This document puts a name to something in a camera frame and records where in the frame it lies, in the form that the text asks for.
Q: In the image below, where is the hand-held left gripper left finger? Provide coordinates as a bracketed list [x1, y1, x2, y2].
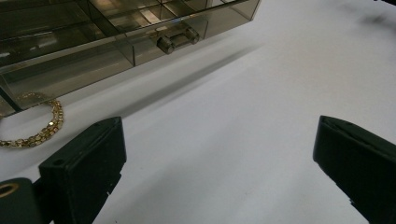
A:
[38, 116, 128, 224]

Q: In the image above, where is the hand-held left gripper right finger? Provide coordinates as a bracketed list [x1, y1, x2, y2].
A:
[312, 115, 396, 224]

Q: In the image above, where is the gold chain bracelet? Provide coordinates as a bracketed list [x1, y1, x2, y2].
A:
[0, 91, 64, 148]

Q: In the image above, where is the smoky clear acrylic drawer organizer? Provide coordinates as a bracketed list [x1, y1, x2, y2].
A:
[0, 0, 262, 119]

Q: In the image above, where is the clear drawer handle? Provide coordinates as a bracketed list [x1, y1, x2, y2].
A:
[156, 27, 201, 55]

